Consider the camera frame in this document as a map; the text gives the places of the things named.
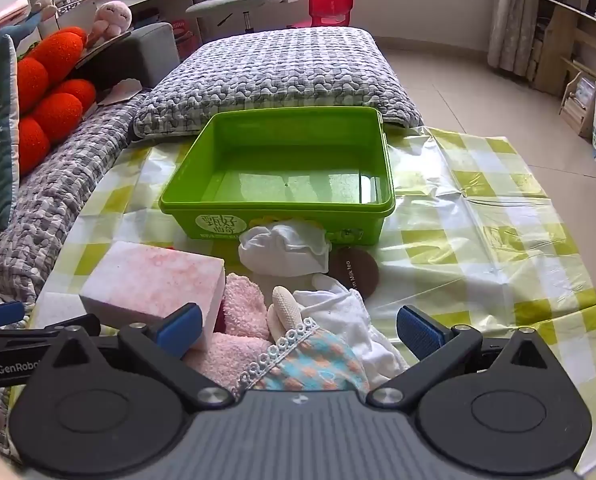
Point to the brown round coaster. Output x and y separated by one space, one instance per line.
360 272

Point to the grey fabric sofa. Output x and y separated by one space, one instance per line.
147 50

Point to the wooden shelf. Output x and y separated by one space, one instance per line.
583 40

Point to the beige curtain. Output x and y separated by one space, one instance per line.
513 10

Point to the white cloth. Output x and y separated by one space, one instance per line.
278 255
348 320

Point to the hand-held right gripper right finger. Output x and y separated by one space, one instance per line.
420 332

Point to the orange segmented plush cushion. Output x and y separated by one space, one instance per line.
52 110

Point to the red plastic chair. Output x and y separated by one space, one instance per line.
330 2

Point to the plush doll with plaid dress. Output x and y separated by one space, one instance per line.
318 360

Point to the blue plush toy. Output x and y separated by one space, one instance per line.
27 25

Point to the green checkered plastic tablecloth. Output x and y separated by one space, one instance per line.
503 260

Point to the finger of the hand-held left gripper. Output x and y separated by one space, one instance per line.
0 313
22 334

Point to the grey quilted cushion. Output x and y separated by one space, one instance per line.
288 70

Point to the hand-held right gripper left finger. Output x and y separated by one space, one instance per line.
180 330

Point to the white scalloped paper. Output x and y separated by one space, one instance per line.
122 91

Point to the pink plush toy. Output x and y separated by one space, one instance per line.
112 15

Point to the grey quilted sofa cover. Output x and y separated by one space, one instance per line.
62 175

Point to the pink flat box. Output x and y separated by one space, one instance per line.
2 22

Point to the green plastic box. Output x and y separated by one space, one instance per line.
278 180

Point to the white sponge block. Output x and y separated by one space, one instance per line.
142 280

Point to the pink fluffy towel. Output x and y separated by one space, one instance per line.
243 310

